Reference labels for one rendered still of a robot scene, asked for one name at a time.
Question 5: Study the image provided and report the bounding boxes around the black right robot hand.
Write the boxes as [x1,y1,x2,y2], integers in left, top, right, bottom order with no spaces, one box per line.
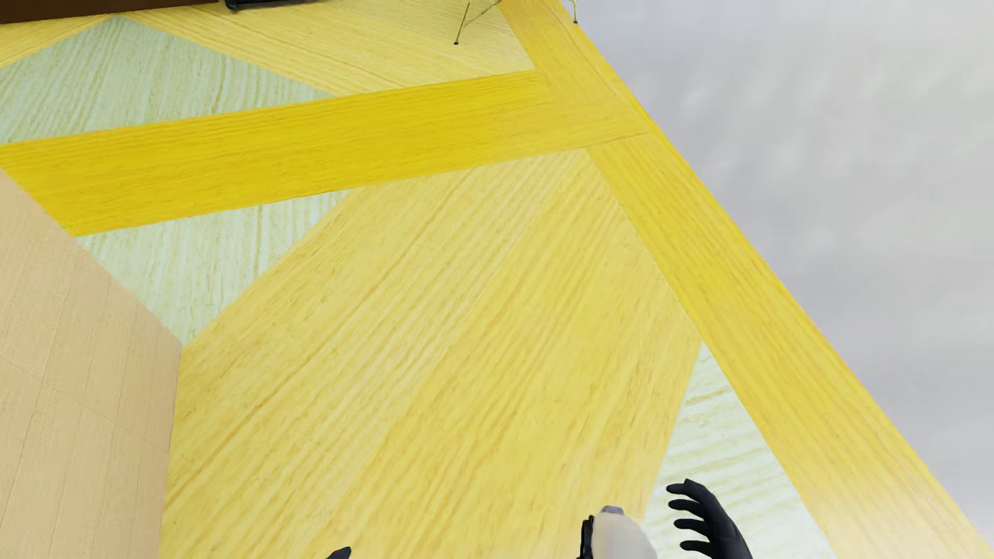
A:
[665,479,753,559]

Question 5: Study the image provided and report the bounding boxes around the light wooden counter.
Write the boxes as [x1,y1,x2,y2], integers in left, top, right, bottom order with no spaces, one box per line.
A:
[0,169,183,559]

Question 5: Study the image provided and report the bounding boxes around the dark brown wooden cabinet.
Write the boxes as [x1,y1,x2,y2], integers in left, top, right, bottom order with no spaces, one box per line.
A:
[0,0,226,25]

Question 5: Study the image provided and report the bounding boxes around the thin wire-frame stand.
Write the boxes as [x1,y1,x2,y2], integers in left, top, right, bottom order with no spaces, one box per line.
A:
[454,0,579,46]

